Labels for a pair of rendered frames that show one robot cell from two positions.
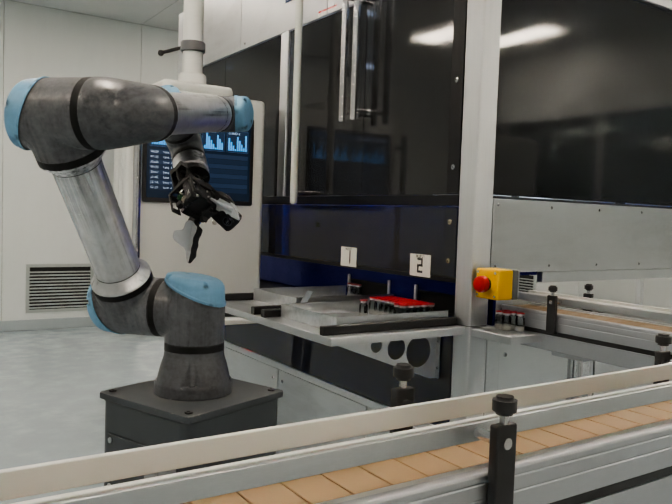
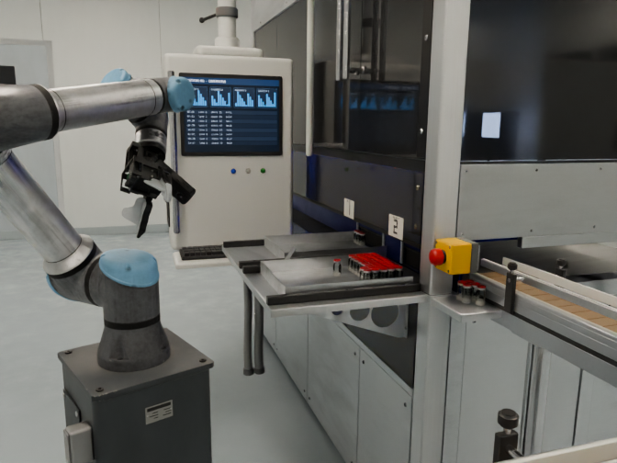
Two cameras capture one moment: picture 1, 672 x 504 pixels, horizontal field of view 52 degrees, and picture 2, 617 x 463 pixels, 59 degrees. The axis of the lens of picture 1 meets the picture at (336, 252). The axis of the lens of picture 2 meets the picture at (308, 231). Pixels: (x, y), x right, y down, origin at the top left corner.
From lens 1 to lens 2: 0.56 m
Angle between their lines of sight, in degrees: 17
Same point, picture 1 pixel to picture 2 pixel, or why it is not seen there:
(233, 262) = (266, 205)
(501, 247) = (470, 215)
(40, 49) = (186, 11)
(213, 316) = (138, 295)
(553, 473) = not seen: outside the picture
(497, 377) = (464, 343)
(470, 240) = (432, 208)
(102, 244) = (29, 231)
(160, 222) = (198, 173)
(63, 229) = not seen: hidden behind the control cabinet
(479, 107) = (443, 68)
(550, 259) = (532, 224)
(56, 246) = not seen: hidden behind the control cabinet
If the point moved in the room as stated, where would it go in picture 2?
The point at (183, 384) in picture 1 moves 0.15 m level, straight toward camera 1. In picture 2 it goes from (112, 356) to (77, 391)
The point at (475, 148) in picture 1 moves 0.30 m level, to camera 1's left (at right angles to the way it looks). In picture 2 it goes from (438, 113) to (313, 112)
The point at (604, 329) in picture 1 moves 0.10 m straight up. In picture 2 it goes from (557, 320) to (563, 271)
